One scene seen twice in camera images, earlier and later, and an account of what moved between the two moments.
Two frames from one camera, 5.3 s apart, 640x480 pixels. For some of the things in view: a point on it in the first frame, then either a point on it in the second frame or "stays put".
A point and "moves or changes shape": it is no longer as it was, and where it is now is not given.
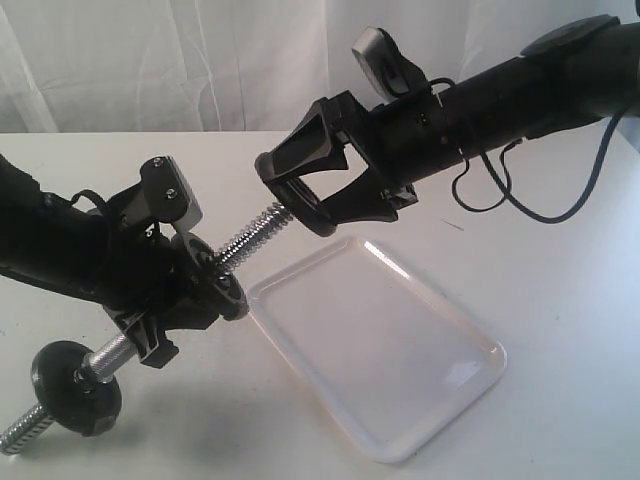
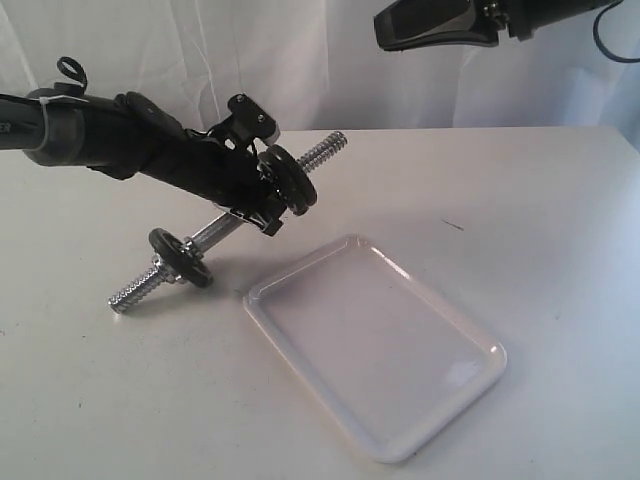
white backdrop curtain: x=238 y=66 stays put
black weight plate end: x=228 y=298 → x=294 y=204
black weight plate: x=72 y=395 moves or changes shape
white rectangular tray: x=395 y=358 stays put
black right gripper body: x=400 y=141 → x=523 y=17
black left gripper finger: x=146 y=328 → x=269 y=220
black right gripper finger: x=310 y=146 → x=411 y=23
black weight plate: x=303 y=204 moves or changes shape
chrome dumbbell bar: x=100 y=364 moves or changes shape
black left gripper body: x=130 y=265 → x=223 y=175
